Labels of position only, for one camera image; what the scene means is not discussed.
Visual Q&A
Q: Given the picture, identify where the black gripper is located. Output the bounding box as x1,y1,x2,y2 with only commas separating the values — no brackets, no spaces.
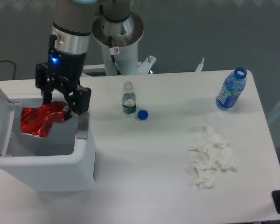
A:
35,49,91,121

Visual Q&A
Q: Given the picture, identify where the crushed red can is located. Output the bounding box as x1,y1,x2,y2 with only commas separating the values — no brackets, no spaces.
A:
20,101,68,138

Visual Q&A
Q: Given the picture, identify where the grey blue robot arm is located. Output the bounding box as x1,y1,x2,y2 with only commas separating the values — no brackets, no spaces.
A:
35,0,130,120

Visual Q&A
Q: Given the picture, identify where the white trash can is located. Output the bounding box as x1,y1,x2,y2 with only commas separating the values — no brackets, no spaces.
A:
0,88,96,192

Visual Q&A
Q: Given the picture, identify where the clear empty plastic bottle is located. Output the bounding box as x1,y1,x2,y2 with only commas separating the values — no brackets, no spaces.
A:
121,81,136,114

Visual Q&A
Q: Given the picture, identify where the blue bottle cap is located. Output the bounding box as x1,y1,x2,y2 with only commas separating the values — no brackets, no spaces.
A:
137,109,148,120

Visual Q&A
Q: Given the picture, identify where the crumpled white tissue pile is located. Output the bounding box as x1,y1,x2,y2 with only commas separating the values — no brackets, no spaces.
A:
188,126,237,190

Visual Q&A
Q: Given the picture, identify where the blue plastic bottle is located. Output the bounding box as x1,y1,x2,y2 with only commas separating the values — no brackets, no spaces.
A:
216,67,247,111

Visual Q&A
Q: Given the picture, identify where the black cable on floor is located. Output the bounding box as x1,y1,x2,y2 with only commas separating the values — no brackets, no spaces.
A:
0,60,16,81

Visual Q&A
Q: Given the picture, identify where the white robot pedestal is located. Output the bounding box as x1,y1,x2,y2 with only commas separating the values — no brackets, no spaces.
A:
92,12,144,76

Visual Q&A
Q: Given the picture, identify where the white metal frame base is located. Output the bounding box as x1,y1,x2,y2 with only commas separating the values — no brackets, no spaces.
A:
81,56,205,77

